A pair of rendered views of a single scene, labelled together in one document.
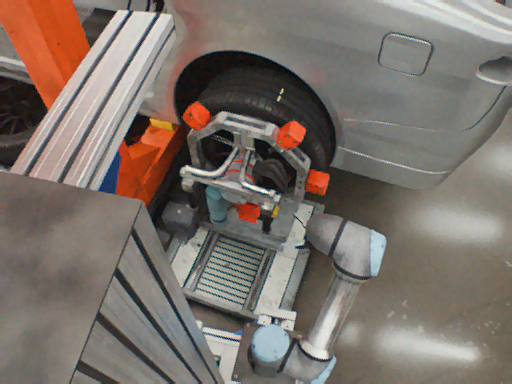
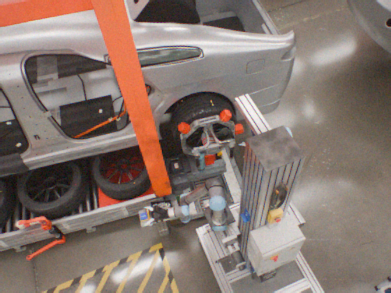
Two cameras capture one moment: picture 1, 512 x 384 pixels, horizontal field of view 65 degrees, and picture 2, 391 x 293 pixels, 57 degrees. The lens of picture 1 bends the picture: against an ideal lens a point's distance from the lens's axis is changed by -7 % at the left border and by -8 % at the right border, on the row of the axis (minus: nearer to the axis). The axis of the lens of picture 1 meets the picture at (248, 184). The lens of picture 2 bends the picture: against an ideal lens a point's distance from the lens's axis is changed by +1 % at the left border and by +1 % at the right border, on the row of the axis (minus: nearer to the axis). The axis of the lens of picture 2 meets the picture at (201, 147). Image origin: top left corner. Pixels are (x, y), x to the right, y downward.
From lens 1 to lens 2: 190 cm
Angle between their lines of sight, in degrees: 19
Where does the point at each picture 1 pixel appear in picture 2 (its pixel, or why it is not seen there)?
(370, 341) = not seen: hidden behind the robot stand
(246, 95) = (200, 109)
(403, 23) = (252, 57)
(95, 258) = (286, 134)
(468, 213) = (288, 111)
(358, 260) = not seen: hidden behind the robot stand
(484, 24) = (278, 44)
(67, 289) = (287, 140)
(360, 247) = not seen: hidden behind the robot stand
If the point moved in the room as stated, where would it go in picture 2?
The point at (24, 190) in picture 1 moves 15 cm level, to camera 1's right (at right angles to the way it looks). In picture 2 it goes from (264, 134) to (283, 121)
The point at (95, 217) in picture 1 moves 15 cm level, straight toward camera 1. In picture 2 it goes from (279, 130) to (306, 136)
